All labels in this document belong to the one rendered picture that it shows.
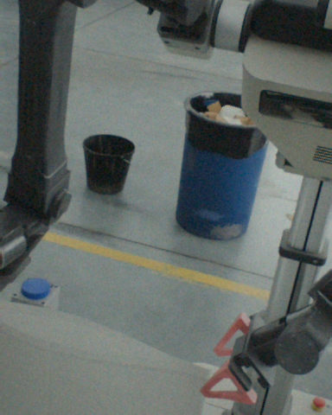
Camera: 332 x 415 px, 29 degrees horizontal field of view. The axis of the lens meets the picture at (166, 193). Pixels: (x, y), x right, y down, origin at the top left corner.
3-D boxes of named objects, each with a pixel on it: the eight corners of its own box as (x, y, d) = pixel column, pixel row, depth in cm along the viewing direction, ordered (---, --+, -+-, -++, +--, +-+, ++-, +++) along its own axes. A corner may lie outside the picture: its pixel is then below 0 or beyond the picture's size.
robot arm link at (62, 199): (75, 188, 93) (26, 161, 95) (29, 218, 83) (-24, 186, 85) (52, 254, 98) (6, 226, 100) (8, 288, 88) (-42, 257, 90)
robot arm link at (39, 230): (60, 220, 97) (33, 194, 97) (35, 238, 91) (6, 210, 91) (38, 248, 101) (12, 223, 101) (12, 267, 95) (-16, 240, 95)
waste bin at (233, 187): (262, 211, 369) (286, 102, 339) (247, 255, 324) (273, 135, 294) (181, 191, 378) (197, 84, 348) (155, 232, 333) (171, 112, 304)
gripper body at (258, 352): (234, 357, 89) (280, 336, 86) (245, 316, 98) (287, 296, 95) (261, 392, 90) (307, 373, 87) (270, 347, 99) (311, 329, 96)
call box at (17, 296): (59, 308, 145) (60, 285, 142) (43, 328, 138) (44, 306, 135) (26, 298, 146) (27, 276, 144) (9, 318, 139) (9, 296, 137)
